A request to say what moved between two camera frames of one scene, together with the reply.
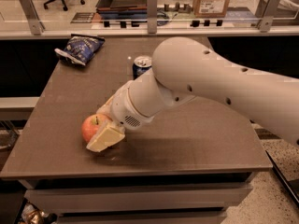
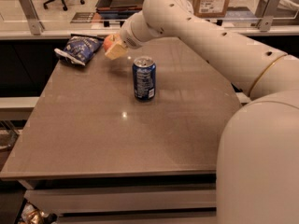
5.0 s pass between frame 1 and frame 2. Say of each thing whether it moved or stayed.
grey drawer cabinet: stayed
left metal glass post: stayed
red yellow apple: moved
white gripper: moved
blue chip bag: stayed
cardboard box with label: stayed
